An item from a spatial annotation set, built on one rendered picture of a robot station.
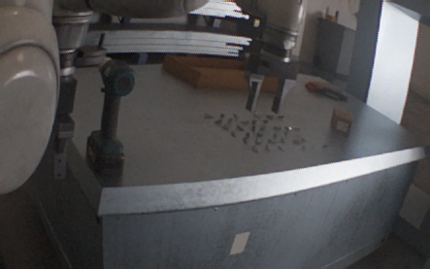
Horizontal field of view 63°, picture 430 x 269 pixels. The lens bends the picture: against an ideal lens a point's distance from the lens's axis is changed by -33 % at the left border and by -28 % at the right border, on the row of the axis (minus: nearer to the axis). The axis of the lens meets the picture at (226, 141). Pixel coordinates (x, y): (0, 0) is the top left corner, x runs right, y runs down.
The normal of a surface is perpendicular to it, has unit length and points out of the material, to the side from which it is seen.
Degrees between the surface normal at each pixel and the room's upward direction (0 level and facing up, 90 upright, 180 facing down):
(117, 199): 68
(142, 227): 90
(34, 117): 96
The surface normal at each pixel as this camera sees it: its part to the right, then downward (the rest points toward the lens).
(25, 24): 0.83, -0.36
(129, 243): 0.59, 0.40
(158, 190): 0.62, 0.03
